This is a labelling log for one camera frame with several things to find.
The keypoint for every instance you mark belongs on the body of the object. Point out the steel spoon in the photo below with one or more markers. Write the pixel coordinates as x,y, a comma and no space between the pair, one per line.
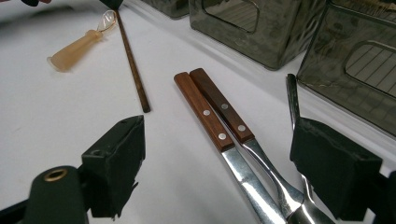
292,99

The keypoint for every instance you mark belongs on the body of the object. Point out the smoky translucent plastic bin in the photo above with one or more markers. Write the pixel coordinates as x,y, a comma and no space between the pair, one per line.
327,62
168,7
274,46

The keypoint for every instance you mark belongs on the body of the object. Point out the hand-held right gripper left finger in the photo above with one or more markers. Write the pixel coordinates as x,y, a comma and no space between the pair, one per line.
115,168

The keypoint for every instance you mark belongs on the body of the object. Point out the brown wooden chopstick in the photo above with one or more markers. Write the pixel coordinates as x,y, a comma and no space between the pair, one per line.
134,67

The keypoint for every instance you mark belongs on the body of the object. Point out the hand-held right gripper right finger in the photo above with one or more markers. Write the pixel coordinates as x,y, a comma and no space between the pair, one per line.
336,168

